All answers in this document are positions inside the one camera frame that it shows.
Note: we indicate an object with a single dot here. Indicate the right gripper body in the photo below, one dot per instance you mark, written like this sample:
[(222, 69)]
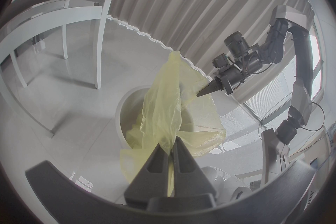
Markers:
[(233, 77)]

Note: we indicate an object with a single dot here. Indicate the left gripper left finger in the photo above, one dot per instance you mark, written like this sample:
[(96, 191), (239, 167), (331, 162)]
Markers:
[(154, 186)]

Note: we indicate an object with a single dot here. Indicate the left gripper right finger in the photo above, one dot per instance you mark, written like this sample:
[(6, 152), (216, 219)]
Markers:
[(189, 183)]

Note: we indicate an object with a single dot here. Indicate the yellow plastic bag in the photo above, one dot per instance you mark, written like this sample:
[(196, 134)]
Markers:
[(162, 102)]

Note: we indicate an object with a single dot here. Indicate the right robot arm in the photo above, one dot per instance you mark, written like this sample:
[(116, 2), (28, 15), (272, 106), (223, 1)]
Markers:
[(301, 55)]

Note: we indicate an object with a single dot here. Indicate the white trash bin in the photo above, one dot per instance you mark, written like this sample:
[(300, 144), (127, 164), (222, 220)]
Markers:
[(128, 118)]

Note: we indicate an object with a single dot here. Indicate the beige curtain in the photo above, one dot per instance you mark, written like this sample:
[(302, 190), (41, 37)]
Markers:
[(183, 2)]

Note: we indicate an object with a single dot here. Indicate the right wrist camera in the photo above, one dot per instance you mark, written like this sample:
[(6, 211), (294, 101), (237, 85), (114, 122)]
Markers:
[(219, 61)]

